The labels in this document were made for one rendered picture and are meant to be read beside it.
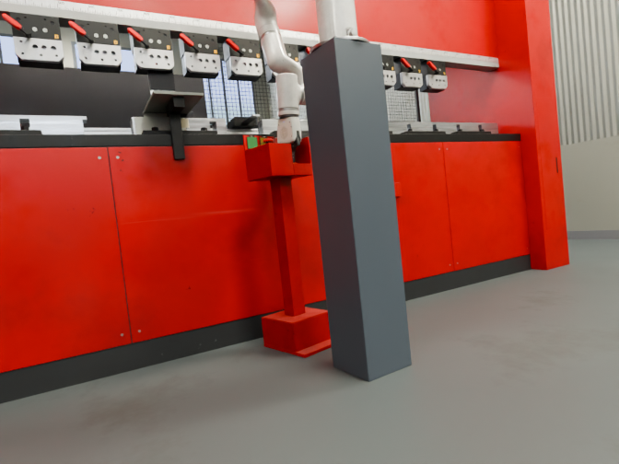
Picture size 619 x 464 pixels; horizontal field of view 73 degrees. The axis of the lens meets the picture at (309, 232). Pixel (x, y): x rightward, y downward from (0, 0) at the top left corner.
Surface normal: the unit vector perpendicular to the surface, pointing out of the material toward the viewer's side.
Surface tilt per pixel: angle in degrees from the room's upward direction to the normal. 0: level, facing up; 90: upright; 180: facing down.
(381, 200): 90
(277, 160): 90
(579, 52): 90
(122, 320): 90
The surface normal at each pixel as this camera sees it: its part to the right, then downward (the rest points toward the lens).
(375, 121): 0.54, -0.02
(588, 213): -0.84, 0.11
